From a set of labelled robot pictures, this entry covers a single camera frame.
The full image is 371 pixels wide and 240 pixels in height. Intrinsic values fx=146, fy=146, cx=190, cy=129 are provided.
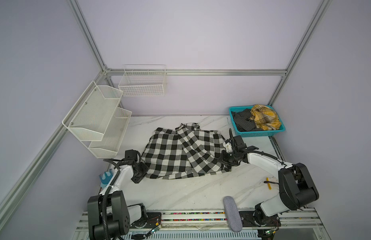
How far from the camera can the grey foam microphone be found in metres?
0.71

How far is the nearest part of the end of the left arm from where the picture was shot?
64 cm

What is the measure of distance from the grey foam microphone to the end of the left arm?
0.47m
